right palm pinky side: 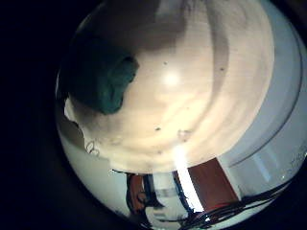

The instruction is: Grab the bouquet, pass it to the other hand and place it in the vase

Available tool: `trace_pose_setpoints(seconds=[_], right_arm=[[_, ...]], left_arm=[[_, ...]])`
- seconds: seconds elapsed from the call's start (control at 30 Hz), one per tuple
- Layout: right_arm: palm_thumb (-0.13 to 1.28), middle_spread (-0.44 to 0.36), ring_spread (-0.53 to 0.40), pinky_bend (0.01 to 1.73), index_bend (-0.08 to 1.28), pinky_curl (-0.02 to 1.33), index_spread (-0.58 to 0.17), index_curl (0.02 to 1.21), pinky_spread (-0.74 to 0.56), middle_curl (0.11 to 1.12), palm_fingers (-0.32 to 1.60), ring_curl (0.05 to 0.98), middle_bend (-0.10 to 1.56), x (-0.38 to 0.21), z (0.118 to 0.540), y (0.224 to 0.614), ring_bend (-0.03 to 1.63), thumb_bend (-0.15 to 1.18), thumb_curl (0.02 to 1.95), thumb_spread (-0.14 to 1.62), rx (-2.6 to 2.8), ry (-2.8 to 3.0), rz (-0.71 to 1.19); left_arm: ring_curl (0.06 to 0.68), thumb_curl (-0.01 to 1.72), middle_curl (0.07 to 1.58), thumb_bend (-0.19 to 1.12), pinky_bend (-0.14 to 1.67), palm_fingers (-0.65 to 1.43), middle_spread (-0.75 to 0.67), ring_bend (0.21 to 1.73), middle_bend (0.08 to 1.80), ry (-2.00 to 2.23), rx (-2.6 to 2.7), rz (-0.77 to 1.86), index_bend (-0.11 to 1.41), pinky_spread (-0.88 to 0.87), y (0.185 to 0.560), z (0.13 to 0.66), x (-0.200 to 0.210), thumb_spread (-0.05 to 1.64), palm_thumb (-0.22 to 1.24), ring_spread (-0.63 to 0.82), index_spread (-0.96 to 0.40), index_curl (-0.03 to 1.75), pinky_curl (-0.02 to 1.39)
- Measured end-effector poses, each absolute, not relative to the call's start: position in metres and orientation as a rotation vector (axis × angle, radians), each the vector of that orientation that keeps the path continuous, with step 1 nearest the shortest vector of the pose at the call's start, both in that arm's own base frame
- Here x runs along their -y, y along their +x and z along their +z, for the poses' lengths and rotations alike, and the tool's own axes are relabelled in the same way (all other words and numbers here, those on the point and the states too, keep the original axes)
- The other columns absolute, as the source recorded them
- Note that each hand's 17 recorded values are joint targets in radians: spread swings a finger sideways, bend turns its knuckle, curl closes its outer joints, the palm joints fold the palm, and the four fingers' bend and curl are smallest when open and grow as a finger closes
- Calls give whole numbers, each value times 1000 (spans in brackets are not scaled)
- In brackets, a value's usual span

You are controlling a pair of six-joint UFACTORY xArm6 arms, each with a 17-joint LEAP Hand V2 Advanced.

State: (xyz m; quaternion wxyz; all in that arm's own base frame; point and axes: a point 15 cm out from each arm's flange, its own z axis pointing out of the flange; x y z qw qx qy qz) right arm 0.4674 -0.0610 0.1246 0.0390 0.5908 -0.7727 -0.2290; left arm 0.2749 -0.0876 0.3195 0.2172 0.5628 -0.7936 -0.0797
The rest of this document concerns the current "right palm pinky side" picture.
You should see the brown door with glass panel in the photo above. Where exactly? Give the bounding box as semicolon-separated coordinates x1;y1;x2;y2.
172;146;242;214

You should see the black hand cable bundle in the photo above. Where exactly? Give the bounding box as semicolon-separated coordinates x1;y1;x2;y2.
177;180;291;226

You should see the green cloth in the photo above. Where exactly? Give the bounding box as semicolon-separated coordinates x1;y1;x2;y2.
59;34;141;116

